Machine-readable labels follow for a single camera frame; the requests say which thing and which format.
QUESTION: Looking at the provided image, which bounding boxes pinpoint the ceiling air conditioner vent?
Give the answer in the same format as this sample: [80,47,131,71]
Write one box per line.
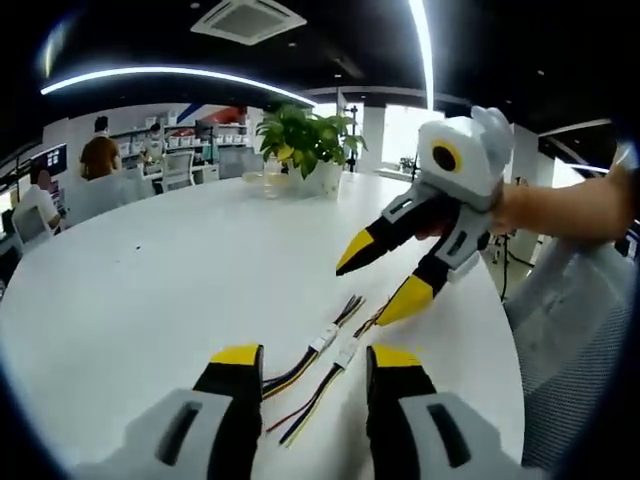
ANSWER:
[190,0,308,47]

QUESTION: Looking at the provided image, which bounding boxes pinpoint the grey mesh office chair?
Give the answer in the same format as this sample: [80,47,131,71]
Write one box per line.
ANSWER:
[502,238,640,472]

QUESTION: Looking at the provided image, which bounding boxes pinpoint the black tripod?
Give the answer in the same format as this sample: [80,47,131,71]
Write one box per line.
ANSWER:
[492,227,539,304]

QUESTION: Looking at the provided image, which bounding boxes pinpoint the JST connector cable multicoloured wires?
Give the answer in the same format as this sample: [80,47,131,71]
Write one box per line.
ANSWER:
[260,294,369,400]
[264,298,396,445]

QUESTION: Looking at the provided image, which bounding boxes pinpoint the curved ceiling light strip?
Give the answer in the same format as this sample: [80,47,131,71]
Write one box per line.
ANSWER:
[407,0,437,112]
[39,66,317,107]

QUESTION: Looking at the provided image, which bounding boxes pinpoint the green plant in white pot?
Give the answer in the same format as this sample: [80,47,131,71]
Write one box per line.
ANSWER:
[254,102,370,202]

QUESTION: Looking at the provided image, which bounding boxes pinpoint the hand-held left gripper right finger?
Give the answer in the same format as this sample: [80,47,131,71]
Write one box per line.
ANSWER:
[365,343,526,480]

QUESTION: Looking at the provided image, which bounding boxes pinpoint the white office chair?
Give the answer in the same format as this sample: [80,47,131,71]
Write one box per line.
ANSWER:
[160,151,197,192]

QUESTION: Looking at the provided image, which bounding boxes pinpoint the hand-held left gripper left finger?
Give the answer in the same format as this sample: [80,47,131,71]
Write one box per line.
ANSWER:
[74,343,265,480]

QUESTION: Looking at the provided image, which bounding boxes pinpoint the computer monitor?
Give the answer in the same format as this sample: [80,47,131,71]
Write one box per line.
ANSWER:
[29,143,69,177]

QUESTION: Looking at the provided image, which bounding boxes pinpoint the black stand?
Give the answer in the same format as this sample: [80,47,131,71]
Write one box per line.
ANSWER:
[347,103,364,175]

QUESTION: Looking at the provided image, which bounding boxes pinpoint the glass bowl near plant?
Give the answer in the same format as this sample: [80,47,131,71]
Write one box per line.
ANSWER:
[241,168,292,197]

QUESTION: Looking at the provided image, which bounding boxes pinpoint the shelf with white boxes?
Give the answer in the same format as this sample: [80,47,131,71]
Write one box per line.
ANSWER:
[108,110,251,154]

